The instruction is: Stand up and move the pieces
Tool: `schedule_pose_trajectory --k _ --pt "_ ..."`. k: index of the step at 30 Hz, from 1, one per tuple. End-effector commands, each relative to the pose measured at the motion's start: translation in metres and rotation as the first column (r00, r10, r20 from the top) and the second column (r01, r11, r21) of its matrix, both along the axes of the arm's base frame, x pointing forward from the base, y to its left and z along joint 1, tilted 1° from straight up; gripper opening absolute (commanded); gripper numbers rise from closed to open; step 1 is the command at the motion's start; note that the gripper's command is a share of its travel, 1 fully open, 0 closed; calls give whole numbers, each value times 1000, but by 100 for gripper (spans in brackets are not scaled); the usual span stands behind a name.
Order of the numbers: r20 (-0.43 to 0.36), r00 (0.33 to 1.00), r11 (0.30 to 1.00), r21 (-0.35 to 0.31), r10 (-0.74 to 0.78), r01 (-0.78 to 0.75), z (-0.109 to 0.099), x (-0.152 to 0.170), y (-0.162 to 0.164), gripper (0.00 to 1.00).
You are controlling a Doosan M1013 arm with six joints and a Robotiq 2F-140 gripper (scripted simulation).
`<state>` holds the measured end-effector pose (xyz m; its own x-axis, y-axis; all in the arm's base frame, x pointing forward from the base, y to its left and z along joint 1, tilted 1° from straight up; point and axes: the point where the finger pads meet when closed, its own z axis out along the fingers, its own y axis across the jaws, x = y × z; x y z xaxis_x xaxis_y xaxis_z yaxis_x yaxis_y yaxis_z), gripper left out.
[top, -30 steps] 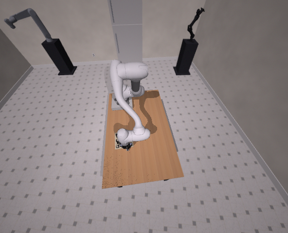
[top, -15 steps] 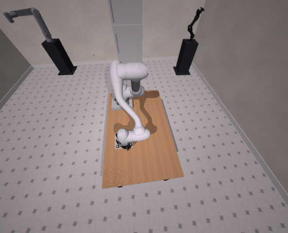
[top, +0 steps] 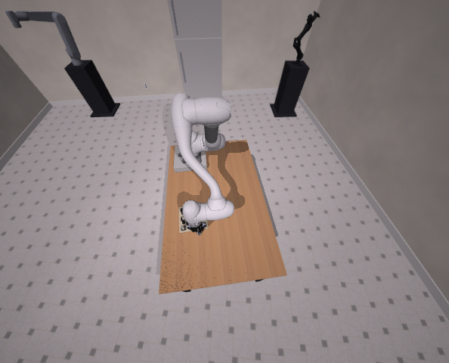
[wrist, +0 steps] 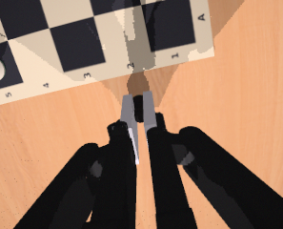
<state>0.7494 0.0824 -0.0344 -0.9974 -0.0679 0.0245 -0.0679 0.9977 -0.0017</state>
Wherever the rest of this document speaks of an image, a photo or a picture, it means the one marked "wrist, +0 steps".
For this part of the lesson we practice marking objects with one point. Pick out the black and cream chessboard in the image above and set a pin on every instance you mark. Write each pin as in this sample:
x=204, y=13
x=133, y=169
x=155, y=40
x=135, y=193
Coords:
x=51, y=45

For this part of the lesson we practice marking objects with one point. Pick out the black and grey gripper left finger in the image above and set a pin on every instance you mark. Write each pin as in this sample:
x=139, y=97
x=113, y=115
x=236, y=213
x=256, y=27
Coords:
x=68, y=200

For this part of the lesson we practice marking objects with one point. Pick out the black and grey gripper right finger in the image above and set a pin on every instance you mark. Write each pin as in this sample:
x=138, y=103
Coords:
x=241, y=198

